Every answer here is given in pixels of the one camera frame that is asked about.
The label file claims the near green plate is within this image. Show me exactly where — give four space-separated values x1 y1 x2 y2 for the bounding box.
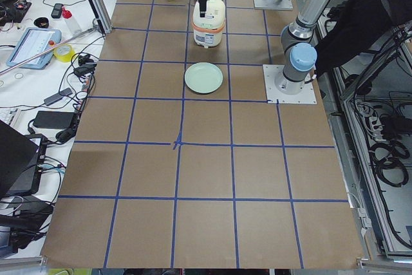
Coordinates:
184 62 223 94

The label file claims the red cap spray bottle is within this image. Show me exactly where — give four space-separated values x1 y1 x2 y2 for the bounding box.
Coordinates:
62 6 82 35

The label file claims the black phone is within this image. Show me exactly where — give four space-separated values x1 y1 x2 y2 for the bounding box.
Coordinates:
51 3 63 19

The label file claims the yellow tape roll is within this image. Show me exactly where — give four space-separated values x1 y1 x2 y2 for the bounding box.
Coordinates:
53 44 75 62

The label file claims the blue teach pendant near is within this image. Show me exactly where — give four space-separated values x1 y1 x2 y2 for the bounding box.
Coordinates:
6 27 62 66

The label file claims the large black power brick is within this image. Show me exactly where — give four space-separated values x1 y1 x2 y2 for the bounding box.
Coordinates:
33 111 75 129

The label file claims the metal rod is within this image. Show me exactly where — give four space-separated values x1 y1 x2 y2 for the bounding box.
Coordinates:
1 26 97 75

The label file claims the black laptop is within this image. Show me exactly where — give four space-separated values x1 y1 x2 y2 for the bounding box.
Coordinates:
1 122 46 198

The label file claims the white rice cooker orange handle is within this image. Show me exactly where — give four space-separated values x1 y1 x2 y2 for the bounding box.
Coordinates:
192 0 226 48

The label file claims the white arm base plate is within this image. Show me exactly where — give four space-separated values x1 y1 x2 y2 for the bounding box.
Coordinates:
263 64 317 104

